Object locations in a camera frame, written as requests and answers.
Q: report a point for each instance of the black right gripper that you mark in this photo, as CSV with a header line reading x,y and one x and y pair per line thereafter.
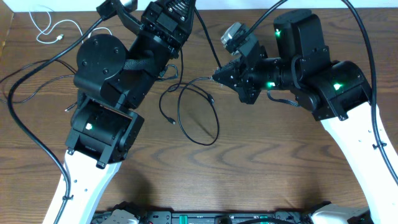
x,y
240,80

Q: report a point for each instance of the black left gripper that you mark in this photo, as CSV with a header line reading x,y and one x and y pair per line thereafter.
x,y
160,31

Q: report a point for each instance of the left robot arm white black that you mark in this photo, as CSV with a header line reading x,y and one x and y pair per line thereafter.
x,y
112,81

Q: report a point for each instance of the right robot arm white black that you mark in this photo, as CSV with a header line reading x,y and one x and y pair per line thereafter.
x,y
337,94

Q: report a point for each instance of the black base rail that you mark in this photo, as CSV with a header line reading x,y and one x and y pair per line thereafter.
x,y
217,217

